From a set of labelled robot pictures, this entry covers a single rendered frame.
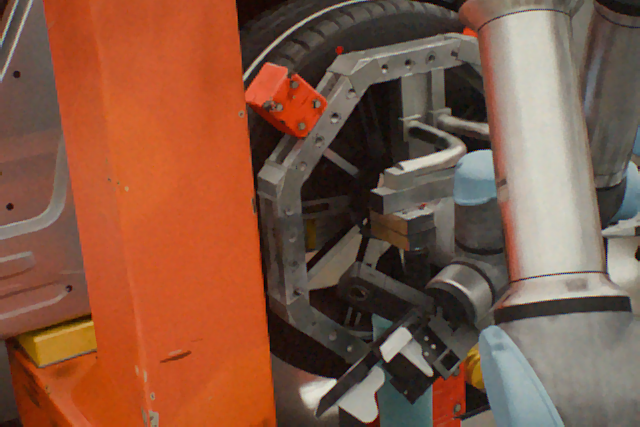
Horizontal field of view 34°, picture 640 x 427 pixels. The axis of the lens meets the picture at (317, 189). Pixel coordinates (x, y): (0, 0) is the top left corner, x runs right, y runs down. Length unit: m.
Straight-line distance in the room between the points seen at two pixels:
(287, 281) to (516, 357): 0.77
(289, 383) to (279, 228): 1.45
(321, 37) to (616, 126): 0.60
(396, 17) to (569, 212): 0.86
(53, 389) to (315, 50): 0.65
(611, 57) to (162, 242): 0.51
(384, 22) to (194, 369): 0.72
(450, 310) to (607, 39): 0.37
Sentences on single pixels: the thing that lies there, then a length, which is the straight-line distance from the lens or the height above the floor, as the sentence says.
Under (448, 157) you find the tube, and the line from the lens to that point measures 1.48.
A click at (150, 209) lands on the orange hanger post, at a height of 1.08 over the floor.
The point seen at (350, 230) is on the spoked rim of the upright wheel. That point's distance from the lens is 1.78.
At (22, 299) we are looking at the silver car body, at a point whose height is 0.80.
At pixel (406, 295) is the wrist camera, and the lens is 1.23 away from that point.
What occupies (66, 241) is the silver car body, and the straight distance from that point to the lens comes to 1.68.
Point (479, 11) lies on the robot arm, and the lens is 0.98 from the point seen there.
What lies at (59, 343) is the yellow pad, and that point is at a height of 0.71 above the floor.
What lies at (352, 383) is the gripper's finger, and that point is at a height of 0.85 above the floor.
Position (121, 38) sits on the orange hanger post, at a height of 1.27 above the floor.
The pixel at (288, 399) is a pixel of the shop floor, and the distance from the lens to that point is 2.92.
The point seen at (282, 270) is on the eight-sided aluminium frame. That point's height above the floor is 0.82.
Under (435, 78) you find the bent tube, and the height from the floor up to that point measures 1.07.
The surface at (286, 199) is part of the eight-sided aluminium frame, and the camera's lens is 1.57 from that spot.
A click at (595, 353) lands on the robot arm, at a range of 0.89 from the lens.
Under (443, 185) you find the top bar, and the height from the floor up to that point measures 0.97.
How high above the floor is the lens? 1.45
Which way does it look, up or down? 19 degrees down
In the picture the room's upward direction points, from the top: 4 degrees counter-clockwise
